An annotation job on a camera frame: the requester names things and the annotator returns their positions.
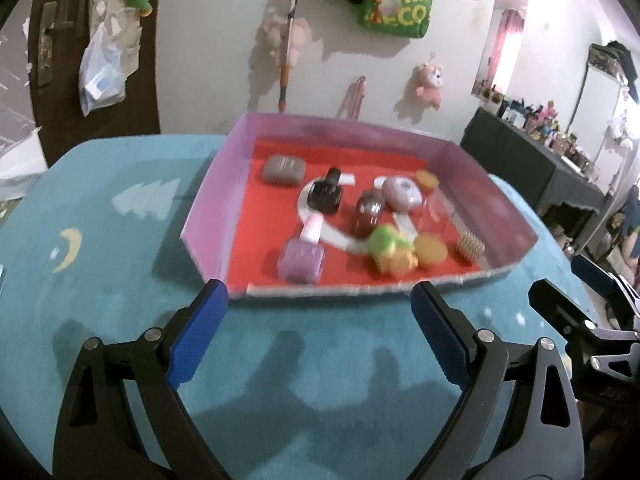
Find lilac round case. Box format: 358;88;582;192
382;176;423;212

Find yellow green capybara toy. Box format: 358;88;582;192
367;224;419;278

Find green tote bag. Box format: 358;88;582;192
358;0;433;39

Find pink plush toy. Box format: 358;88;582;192
416;64;444;110
262;13;311;67

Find dark brown door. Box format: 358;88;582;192
27;0;160;165

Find pink plush toy centre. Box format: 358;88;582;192
262;13;311;67

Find pink plush toy right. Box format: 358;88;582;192
416;64;444;110

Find amber dome soap front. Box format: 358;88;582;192
413;233;448;268

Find silver shiny egg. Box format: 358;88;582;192
354;188;385;238

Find brown eye shadow case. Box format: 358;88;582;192
262;154;306;186

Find dark cloth covered table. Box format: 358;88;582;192
460;108;604;238

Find white plastic bag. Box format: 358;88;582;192
78;23;126;117

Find teal moon star blanket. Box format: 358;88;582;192
0;131;601;480

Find clear plastic cup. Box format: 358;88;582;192
418;190;460;234

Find purple nail polish bottle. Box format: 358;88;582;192
277;212;326;285

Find black nail polish bottle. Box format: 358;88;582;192
307;167;343;216

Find pink cardboard tray box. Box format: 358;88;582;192
180;113;537;297

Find orange grey mop handle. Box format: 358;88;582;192
278;0;298;114

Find pink broom handle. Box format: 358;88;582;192
337;76;367;120

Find amber dome soap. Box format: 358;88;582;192
413;169;439;193
413;233;448;268

